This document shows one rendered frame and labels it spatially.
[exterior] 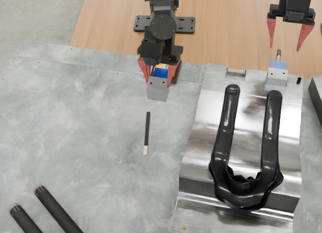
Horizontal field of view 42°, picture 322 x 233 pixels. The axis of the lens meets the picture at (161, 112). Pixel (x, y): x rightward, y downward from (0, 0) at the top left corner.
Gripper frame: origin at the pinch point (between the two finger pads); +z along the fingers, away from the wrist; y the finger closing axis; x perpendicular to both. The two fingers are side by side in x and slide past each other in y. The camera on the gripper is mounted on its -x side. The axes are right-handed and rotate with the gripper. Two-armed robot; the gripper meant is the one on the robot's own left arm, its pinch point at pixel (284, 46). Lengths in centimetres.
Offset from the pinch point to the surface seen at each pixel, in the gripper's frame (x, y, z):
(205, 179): -27.1, -13.1, 24.2
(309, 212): -18.1, 11.8, 34.2
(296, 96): 0.8, 5.5, 13.1
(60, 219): -35, -44, 37
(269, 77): 2.0, -2.1, 9.3
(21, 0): 147, -157, 32
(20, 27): 126, -147, 44
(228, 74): 7.8, -12.8, 12.2
